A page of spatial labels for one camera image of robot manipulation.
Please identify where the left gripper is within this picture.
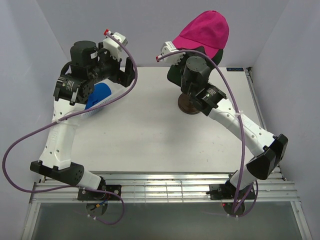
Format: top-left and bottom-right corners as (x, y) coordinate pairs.
(87, 42), (137, 87)

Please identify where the dark green NY cap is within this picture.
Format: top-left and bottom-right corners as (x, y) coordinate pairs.
(167, 46), (224, 90)

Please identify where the pink cap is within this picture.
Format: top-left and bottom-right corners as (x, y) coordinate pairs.
(172, 10), (230, 58)

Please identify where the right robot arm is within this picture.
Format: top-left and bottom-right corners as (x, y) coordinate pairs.
(167, 55), (288, 199)

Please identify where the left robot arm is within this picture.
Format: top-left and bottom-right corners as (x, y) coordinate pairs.
(30, 38), (135, 200)

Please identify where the white plastic basket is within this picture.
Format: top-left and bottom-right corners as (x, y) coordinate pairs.
(79, 79), (126, 119)

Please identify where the blue cap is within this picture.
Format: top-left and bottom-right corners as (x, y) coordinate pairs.
(85, 82), (112, 109)

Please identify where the brown mannequin stand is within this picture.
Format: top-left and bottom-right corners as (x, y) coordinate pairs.
(177, 93), (200, 115)

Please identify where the blue logo sticker right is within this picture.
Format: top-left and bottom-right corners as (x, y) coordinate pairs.
(226, 67), (244, 72)

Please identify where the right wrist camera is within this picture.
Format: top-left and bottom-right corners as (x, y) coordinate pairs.
(155, 41), (185, 65)

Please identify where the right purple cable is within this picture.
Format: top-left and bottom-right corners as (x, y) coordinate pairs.
(157, 49), (258, 218)

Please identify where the purple cable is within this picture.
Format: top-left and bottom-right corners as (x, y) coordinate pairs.
(157, 49), (258, 218)
(1, 34), (138, 225)

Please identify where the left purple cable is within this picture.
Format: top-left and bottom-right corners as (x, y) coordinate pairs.
(1, 34), (138, 225)

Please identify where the aluminium rail frame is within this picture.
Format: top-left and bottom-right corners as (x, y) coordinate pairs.
(22, 67), (312, 240)

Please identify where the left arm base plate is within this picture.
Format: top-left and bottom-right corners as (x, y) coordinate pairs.
(76, 184), (122, 201)

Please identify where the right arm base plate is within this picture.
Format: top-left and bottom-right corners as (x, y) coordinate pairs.
(206, 183), (256, 200)

